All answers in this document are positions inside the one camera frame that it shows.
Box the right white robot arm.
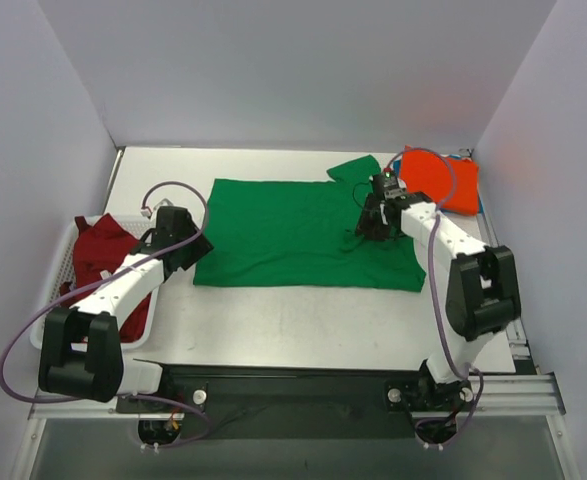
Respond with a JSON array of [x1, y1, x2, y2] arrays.
[[355, 170, 521, 408]]

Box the dark red t-shirt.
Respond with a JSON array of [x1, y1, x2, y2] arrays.
[[72, 214, 152, 344]]

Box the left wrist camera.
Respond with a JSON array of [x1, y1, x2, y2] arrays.
[[140, 198, 173, 219]]

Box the aluminium frame rail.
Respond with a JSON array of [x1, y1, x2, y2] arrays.
[[28, 370, 567, 420]]

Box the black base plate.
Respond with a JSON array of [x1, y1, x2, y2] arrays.
[[116, 365, 474, 445]]

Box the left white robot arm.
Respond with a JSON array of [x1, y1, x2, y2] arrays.
[[38, 206, 213, 412]]

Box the white plastic basket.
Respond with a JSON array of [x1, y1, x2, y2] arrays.
[[37, 215, 160, 351]]

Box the folded orange t-shirt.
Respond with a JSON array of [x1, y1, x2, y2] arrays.
[[393, 146, 456, 212]]

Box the green t-shirt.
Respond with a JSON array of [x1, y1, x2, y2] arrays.
[[193, 155, 426, 292]]

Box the folded blue t-shirt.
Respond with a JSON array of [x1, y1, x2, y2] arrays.
[[444, 155, 482, 216]]

